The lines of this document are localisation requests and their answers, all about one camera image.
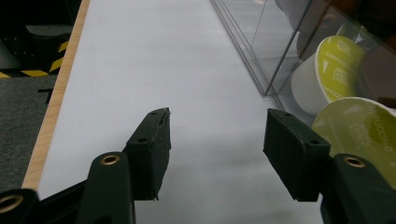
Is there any clear plastic box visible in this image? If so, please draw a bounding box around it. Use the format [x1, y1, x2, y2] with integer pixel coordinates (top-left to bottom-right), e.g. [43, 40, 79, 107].
[209, 0, 396, 132]

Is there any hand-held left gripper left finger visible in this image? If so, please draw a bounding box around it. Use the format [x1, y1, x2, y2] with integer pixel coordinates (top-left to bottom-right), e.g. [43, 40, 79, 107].
[122, 106, 173, 202]

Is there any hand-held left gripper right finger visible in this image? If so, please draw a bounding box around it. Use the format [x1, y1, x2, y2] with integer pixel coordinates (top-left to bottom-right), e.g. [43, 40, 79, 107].
[262, 107, 332, 203]

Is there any black yellow striped stand base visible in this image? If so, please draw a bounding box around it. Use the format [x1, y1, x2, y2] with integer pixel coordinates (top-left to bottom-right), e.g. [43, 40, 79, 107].
[0, 23, 72, 79]

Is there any wooden table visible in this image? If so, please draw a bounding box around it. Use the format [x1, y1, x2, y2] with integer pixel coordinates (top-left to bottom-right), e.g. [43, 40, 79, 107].
[21, 0, 92, 191]

